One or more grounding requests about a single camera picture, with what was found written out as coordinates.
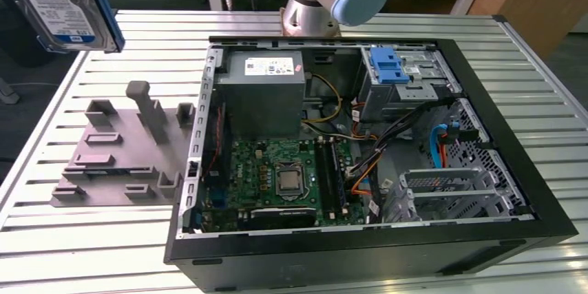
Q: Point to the hard disk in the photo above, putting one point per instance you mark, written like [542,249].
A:
[55,5]

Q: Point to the metal disk bay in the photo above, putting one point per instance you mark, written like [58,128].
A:
[441,178]

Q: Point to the grey power supply unit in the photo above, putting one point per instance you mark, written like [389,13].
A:
[262,108]

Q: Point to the green motherboard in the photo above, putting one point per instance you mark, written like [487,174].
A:
[250,166]

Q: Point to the silver CPU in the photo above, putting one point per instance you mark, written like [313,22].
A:
[290,181]

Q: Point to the black RAM slot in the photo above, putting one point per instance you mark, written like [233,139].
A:
[339,177]
[325,177]
[345,177]
[330,177]

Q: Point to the black graphics card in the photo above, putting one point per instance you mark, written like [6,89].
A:
[281,216]

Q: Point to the blue plastic drive latch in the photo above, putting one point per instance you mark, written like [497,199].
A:
[389,63]

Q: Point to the metal optical drive cage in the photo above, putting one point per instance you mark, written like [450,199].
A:
[414,92]

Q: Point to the black PC case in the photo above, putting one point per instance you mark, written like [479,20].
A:
[322,249]

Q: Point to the grey plastic parts rack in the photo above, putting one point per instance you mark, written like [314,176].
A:
[125,159]

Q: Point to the grey chair leg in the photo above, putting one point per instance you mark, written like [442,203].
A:
[9,96]

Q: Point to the wooden cabinet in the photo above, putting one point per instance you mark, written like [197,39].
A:
[542,5]

